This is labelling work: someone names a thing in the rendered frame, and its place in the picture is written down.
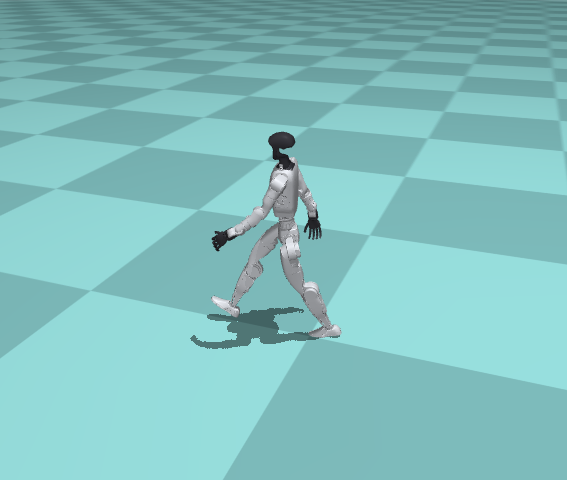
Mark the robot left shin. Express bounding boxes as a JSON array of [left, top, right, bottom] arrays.
[[301, 288, 332, 330]]

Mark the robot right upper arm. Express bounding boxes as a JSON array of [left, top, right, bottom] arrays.
[[289, 157, 307, 197]]

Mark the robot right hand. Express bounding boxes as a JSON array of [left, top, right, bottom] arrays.
[[304, 210, 322, 240]]

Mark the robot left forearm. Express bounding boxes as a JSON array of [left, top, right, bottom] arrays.
[[226, 209, 264, 238]]

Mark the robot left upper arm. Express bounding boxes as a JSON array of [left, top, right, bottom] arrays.
[[252, 174, 288, 220]]

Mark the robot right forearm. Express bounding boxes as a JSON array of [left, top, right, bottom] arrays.
[[300, 187, 317, 218]]

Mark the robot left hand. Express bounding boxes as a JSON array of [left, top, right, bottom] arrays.
[[212, 227, 237, 251]]

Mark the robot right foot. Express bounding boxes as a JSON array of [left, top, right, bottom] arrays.
[[211, 296, 240, 317]]

